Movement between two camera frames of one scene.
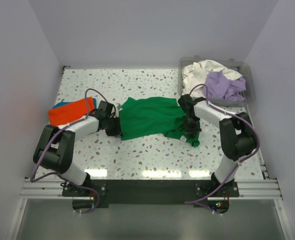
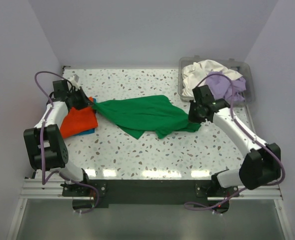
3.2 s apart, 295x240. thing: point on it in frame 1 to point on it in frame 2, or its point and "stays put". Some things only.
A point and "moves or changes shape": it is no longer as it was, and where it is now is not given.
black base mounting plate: [208, 196] stays put
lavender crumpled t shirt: [219, 86] stays put
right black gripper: [191, 127] to [195, 116]
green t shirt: [154, 115] moves or changes shape
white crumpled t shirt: [197, 73] stays put
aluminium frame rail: [52, 189] stays put
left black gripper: [115, 127] to [82, 100]
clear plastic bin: [245, 69] stays put
